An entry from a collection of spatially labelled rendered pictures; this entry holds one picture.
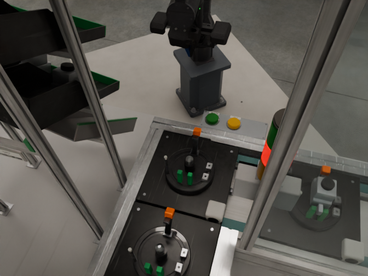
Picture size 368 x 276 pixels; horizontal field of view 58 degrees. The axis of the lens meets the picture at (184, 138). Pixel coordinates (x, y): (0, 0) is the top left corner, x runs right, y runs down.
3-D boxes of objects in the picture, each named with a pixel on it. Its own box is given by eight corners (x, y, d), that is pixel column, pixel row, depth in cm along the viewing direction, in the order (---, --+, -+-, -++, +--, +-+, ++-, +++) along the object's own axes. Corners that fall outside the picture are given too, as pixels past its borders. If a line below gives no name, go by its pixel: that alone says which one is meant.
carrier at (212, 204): (163, 134, 105) (160, 108, 94) (239, 151, 100) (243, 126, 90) (136, 202, 91) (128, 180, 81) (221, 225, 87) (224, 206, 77)
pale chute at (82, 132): (98, 116, 105) (101, 103, 104) (133, 131, 101) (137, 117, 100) (29, 122, 78) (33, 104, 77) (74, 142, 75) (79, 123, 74)
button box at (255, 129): (203, 121, 114) (204, 109, 109) (265, 134, 110) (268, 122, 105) (198, 137, 110) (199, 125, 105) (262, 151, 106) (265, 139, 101)
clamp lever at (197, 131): (191, 149, 96) (194, 126, 91) (199, 150, 95) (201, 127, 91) (189, 155, 93) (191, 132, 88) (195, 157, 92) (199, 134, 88)
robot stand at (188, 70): (208, 80, 131) (211, 38, 114) (226, 105, 123) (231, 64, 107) (174, 92, 127) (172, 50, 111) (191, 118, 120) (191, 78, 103)
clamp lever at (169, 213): (165, 228, 82) (167, 206, 78) (173, 230, 82) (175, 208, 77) (160, 239, 79) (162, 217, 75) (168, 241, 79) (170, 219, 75)
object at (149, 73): (215, 19, 159) (215, 14, 156) (341, 166, 110) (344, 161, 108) (70, 63, 143) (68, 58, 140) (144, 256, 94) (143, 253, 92)
